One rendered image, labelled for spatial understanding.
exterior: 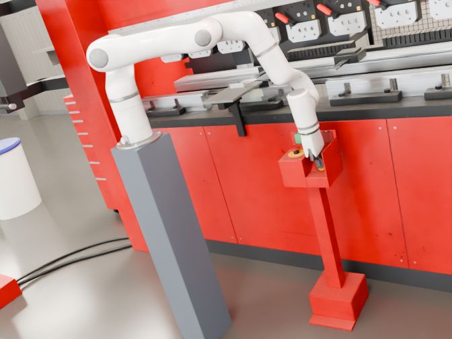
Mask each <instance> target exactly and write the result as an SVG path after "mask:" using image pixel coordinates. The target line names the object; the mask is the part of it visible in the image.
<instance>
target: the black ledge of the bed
mask: <svg viewBox="0 0 452 339"><path fill-rule="evenodd" d="M315 113H316V116H317V120H318V121H332V120H364V119H380V118H411V117H428V116H452V98H447V99H435V100H425V99H424V96H408V97H402V98H401V99H400V101H398V102H383V103H372V104H351V105H339V106H331V105H330V102H329V98H328V96H323V97H319V104H318V105H317V107H316V108H315ZM241 114H242V117H243V121H244V124H268V123H284V122H295V120H294V118H293V114H292V112H291V108H290V106H289V105H284V106H282V107H281V108H279V109H275V110H254V111H243V112H241ZM148 120H149V124H150V126H151V128H172V127H188V126H220V125H235V121H234V117H233V113H232V112H229V111H228V108H227V109H226V110H219V108H218V105H213V107H212V108H209V109H208V110H201V111H191V112H185V113H183V114H181V115H178V116H157V117H148Z"/></svg>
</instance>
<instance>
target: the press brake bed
mask: <svg viewBox="0 0 452 339"><path fill-rule="evenodd" d="M318 122H319V130H336V136H337V139H338V146H339V150H340V156H341V161H342V167H343V170H342V172H341V173H340V175H339V176H338V177H337V178H336V180H335V181H334V183H333V184H332V185H331V186H330V187H329V188H326V192H327V195H328V202H329V205H330V211H331V214H332V220H333V224H334V230H335V233H336V239H337V242H338V249H339V252H340V258H341V261H342V267H343V271H344V272H353V273H359V274H365V277H366V278H367V279H372V280H380V281H384V282H389V283H396V284H401V285H408V286H413V287H420V288H425V289H432V290H437V291H444V292H449V293H452V116H428V117H411V118H380V119H364V120H332V121H318ZM245 128H246V132H247V135H246V136H245V137H239V135H238V132H237V128H236V125H220V126H188V127H172V128H152V129H158V130H160V131H161V132H162V133H170V135H171V138H172V141H173V144H174V148H175V150H176V154H177V156H178V160H179V162H180V166H181V168H182V172H183V175H184V178H185V181H186V184H187V187H188V190H189V193H190V196H191V199H192V202H193V205H194V209H195V211H196V215H197V217H198V221H199V223H200V227H201V229H202V233H203V235H204V239H205V241H206V245H207V248H208V250H209V252H210V253H215V254H223V255H227V256H235V257H239V258H247V259H251V260H259V261H263V262H271V263H275V264H283V265H287V266H295V267H300V268H307V269H312V270H319V271H324V270H325V268H324V263H323V259H322V254H321V250H320V247H319V241H318V238H317V233H316V230H315V224H314V221H313V215H312V212H311V207H310V203H309V198H308V195H307V189H306V188H304V187H284V184H283V179H282V175H281V172H280V167H279V164H278V161H279V160H280V159H281V158H282V156H283V155H284V154H285V153H286V152H287V151H288V150H289V149H290V148H291V147H292V146H293V140H292V137H291V132H298V130H297V126H296V124H295V122H284V123H268V124H245ZM152 129H151V130H152Z"/></svg>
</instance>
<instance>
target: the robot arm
mask: <svg viewBox="0 0 452 339"><path fill-rule="evenodd" d="M230 40H244V41H246V42H247V43H248V45H249V46H250V48H251V49H252V51H253V53H254V54H255V56H256V58H257V59H258V61H259V62H260V64H261V66H262V67H263V69H264V70H265V72H266V74H267V75H268V76H269V78H270V80H271V81H272V82H273V83H274V84H275V85H284V84H286V83H287V84H289V85H290V86H291V87H292V88H293V89H294V90H293V91H292V92H290V93H289V94H288V95H287V99H288V102H289V106H290V108H291V112H292V114H293V118H294V120H295V124H296V126H297V130H298V132H299V133H300V134H301V142H302V145H303V150H304V153H305V156H306V157H309V155H310V158H311V161H315V164H316V167H317V168H324V163H323V159H322V148H323V147H324V140H323V138H322V134H321V133H320V130H319V122H318V120H317V116H316V113H315V108H316V107H317V105H318V104H319V94H318V91H317V90H316V88H315V85H314V84H313V83H312V81H311V79H310V78H309V77H308V76H307V75H306V74H305V73H304V72H302V71H300V70H297V69H294V68H292V67H291V66H290V64H289V62H288V61H287V59H286V58H285V56H284V54H283V52H282V50H281V49H280V47H279V45H278V44H277V42H276V40H275V39H274V37H273V35H272V34H271V32H270V30H269V29H268V27H267V26H266V24H265V23H264V21H263V19H262V18H261V17H260V16H259V15H258V14H257V13H254V12H252V11H238V12H233V13H221V14H217V15H212V16H209V17H206V18H204V19H202V20H201V21H199V22H196V23H194V24H187V25H181V26H170V27H165V28H159V29H156V30H150V31H146V32H141V33H138V34H132V35H129V36H120V35H118V34H109V35H107V36H104V37H102V38H100V39H98V40H96V41H94V42H93V43H91V44H90V46H89V48H88V49H87V61H88V63H89V65H90V66H91V67H92V68H93V69H95V70H96V71H99V72H106V93H107V96H108V99H109V102H110V105H111V107H112V110H113V113H114V115H115V118H116V121H117V123H118V126H119V129H120V132H121V134H122V138H121V140H120V142H118V143H117V145H116V146H117V149H119V150H122V151H125V150H131V149H136V148H139V147H142V146H145V145H148V144H149V143H152V142H153V141H156V140H157V139H158V138H159V137H160V136H161V135H162V132H161V131H160V130H158V129H152V130H151V126H150V124H149V120H148V118H147V115H146V112H145V109H144V106H143V103H142V100H141V97H140V94H139V91H138V88H137V85H136V83H135V72H134V64H135V63H138V62H141V61H145V60H147V59H153V58H156V57H163V56H167V55H171V54H182V53H195V52H202V51H206V50H210V49H212V48H213V47H214V46H215V45H216V44H217V43H218V42H223V41H230Z"/></svg>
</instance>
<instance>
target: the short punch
mask: <svg viewBox="0 0 452 339"><path fill-rule="evenodd" d="M232 54H233V59H234V62H235V65H237V69H244V68H249V67H254V64H253V62H254V60H253V56H252V52H251V48H250V47H249V48H247V49H244V50H241V51H237V52H232Z"/></svg>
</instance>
